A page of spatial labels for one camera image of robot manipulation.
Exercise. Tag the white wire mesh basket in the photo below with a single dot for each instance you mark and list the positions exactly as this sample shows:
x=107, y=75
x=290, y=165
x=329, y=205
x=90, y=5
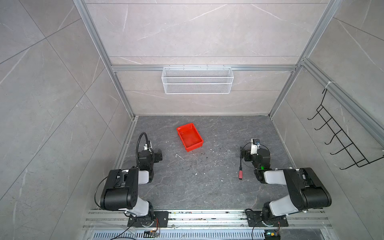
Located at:
x=197, y=80

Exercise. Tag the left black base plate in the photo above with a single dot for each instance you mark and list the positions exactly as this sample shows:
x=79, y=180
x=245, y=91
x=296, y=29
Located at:
x=152, y=220

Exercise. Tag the black wire hook rack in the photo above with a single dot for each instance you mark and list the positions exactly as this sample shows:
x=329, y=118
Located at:
x=348, y=146

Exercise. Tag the red handled black screwdriver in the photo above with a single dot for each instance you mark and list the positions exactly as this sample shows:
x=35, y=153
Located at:
x=240, y=175

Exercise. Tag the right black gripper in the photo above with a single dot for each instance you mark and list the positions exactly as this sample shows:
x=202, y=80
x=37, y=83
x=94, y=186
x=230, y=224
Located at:
x=246, y=155

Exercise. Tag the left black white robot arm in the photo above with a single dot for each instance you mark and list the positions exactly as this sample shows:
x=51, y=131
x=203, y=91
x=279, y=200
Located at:
x=121, y=189

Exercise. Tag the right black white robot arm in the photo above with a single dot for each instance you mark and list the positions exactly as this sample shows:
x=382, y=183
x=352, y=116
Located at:
x=305, y=189

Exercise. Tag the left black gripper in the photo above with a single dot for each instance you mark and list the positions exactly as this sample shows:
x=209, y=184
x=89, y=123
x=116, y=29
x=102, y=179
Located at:
x=157, y=155

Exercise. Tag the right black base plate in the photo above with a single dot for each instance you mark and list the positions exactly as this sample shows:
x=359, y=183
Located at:
x=259, y=219

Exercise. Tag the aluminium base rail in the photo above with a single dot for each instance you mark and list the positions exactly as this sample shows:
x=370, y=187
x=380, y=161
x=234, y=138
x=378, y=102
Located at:
x=209, y=219

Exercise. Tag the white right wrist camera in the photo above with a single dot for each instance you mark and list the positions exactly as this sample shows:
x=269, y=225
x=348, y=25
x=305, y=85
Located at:
x=255, y=146

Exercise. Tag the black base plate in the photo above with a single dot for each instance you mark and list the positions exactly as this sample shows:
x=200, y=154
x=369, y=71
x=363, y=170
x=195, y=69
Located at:
x=152, y=220
x=259, y=219

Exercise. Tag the red plastic bin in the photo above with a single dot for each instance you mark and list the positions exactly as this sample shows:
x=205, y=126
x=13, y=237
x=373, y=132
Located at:
x=190, y=137

